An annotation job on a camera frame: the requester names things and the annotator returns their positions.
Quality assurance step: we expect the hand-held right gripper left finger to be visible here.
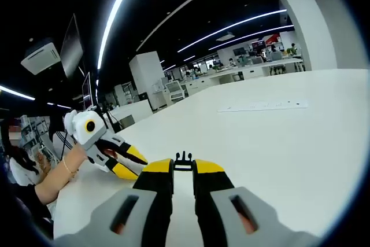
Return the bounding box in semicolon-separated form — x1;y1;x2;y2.
54;157;176;247

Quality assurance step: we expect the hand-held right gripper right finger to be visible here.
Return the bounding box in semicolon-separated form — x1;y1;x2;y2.
192;158;321;247

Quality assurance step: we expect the black plastic buckle prong part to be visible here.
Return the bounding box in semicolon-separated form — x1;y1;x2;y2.
175;150;194;172

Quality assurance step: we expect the person's left hand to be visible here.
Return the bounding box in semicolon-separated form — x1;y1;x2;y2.
64;143;89;173

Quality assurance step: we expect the straight ceiling light strip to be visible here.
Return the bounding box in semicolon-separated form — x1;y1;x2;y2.
177;9;288;53
0;84;36;101
208;24;294;51

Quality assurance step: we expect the white square pillar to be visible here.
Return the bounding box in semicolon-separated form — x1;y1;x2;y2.
270;0;338;71
129;51;166;109

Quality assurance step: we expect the white mesh office chair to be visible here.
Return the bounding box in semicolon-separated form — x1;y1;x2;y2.
165;81;186;102

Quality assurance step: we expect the white ceiling air conditioner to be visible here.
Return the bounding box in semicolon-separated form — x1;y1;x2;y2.
20;40;62;76

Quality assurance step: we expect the dark hanging ceiling screen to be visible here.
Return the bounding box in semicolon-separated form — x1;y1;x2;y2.
60;13;85;80

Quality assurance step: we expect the person's black shirt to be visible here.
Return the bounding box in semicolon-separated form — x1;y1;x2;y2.
13;183;55;232

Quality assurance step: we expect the white paper sheet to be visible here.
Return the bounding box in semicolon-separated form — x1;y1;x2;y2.
217;99;309;113

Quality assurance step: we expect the long curved ceiling light strip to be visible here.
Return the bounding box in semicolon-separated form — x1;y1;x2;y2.
97;0;145;70

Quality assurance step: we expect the white office desk row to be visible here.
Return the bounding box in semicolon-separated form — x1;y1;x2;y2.
208;58;305;82

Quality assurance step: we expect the thin gold bracelet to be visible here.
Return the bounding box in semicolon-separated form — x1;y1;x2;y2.
62;158;77;179

